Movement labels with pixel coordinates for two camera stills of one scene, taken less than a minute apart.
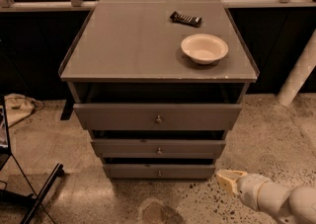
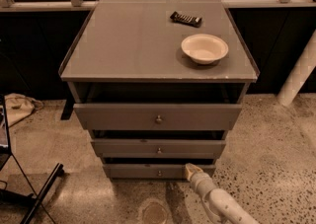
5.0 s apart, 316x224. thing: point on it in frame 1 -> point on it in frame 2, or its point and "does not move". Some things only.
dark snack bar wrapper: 187,20 does not move
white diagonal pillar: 299,72 does not move
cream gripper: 249,189 -> 197,179
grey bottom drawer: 159,171 does not move
